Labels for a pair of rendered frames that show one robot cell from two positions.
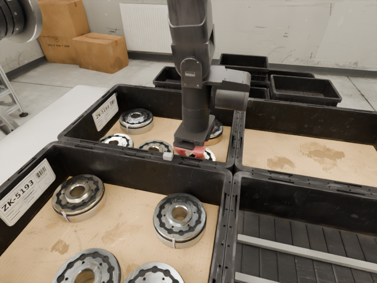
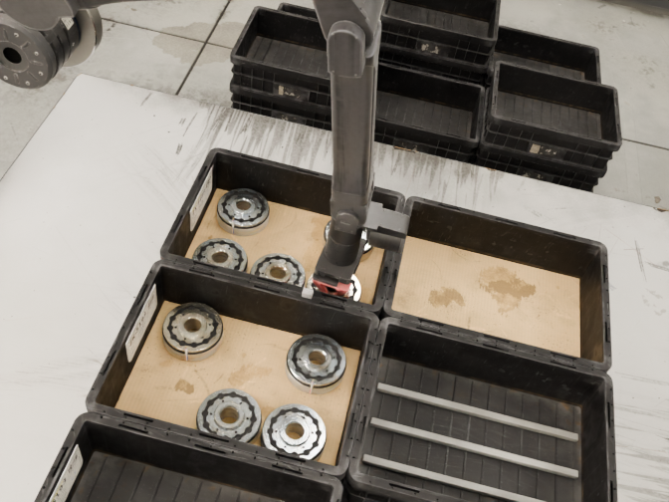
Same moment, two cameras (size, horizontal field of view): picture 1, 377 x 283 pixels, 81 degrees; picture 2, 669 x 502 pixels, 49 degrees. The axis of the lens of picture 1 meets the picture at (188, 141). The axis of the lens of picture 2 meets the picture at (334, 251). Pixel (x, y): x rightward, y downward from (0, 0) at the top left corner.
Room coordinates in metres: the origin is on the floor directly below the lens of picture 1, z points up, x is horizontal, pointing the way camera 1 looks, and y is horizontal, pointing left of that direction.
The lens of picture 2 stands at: (-0.42, 0.14, 1.94)
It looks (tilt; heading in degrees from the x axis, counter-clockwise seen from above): 50 degrees down; 350
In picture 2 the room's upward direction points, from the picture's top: 11 degrees clockwise
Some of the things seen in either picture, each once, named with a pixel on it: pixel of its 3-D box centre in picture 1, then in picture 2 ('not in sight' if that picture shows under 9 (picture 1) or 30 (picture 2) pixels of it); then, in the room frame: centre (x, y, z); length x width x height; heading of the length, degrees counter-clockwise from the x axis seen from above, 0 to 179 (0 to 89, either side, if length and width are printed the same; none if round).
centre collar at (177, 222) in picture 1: (179, 213); (317, 358); (0.24, 0.02, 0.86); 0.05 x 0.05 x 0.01
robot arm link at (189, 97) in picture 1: (199, 91); (350, 224); (0.39, -0.02, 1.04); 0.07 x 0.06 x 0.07; 78
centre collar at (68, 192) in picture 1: (77, 191); (192, 325); (0.30, 0.23, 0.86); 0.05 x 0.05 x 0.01
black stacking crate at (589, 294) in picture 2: (318, 157); (492, 296); (0.40, -0.32, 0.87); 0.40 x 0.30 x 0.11; 77
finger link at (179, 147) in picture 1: (192, 148); (334, 279); (0.38, -0.01, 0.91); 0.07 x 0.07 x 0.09; 71
